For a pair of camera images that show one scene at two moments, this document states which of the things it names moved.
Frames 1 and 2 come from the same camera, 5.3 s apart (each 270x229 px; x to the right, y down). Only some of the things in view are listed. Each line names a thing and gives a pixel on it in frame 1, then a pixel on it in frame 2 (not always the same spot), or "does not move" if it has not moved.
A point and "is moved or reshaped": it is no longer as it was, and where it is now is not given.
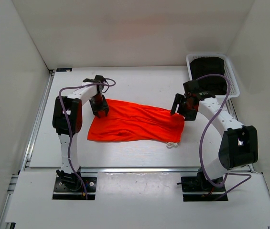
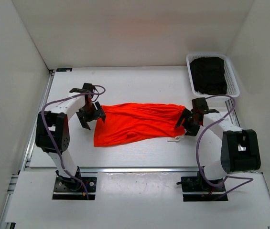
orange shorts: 130,121 is moved or reshaped
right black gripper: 178,99 to 191,131
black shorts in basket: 201,66 does not move
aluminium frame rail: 133,169 does not move
